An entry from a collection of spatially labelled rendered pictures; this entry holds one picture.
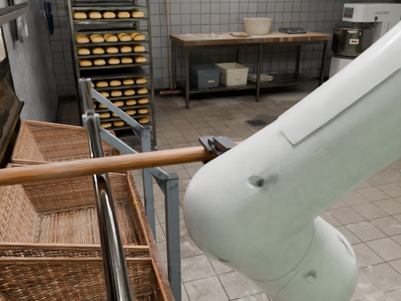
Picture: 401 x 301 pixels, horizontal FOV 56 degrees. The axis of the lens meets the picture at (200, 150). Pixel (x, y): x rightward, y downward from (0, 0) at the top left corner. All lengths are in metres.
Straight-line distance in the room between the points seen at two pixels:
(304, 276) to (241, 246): 0.08
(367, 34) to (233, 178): 5.68
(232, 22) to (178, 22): 0.85
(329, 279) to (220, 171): 0.16
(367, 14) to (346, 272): 5.68
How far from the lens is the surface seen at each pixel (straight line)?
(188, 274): 2.26
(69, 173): 0.70
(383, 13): 6.21
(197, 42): 5.05
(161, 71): 5.87
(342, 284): 0.43
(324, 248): 0.41
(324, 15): 6.88
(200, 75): 5.31
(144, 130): 1.61
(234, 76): 5.48
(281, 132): 0.33
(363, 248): 2.64
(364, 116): 0.32
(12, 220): 1.49
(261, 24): 5.68
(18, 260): 1.16
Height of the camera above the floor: 1.49
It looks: 23 degrees down
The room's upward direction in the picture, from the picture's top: straight up
